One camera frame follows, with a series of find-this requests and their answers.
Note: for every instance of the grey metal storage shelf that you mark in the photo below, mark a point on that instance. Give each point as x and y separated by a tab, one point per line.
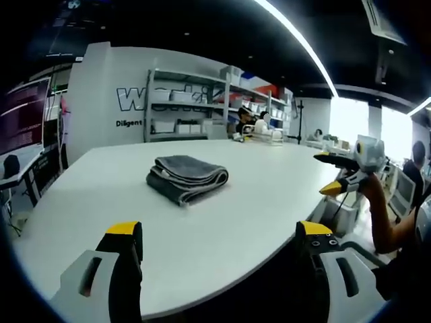
215	104

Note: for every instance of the grey towel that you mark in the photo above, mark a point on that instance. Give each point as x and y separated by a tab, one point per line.
187	178

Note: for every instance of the white storage crate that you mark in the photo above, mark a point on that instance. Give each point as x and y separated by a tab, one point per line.
343	210

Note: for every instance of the white dish rack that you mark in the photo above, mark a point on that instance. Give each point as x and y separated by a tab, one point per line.
266	134

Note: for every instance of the ceiling light strip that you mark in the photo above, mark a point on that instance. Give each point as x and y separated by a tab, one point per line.
303	43

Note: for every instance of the white side desk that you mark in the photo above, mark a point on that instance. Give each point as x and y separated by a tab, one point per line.
20	168

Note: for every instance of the black tripod stand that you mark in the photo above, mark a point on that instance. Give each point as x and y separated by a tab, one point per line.
299	121

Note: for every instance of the ceiling air conditioner vent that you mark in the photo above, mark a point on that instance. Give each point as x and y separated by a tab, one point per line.
384	18

